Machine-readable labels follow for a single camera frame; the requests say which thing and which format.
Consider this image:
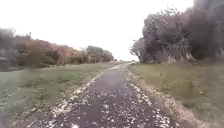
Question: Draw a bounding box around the dark asphalt path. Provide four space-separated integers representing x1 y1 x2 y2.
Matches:
16 61 198 128

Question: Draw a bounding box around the row of brownish trees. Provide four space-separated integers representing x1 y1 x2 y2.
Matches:
0 27 116 72

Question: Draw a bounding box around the grass verge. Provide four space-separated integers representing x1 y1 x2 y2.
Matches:
0 60 125 123

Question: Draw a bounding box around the grass field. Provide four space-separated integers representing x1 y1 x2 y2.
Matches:
127 59 224 128

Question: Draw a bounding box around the dense row of trees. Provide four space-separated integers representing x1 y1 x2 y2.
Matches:
129 0 224 65

